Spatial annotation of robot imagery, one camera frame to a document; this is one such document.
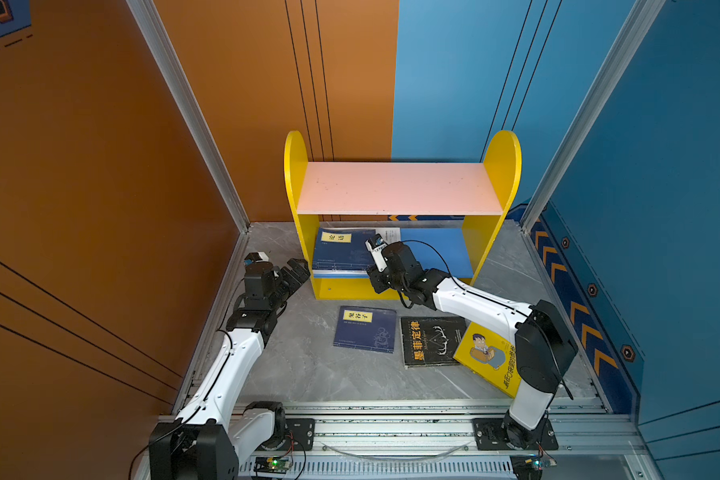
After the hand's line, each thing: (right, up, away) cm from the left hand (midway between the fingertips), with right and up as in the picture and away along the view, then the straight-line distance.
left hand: (299, 266), depth 82 cm
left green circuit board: (-4, -47, -11) cm, 48 cm away
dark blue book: (+11, +5, +7) cm, 14 cm away
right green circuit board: (+57, -47, -11) cm, 75 cm away
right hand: (+19, -1, +4) cm, 20 cm away
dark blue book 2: (+18, -20, +9) cm, 29 cm away
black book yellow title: (+38, -23, +7) cm, 45 cm away
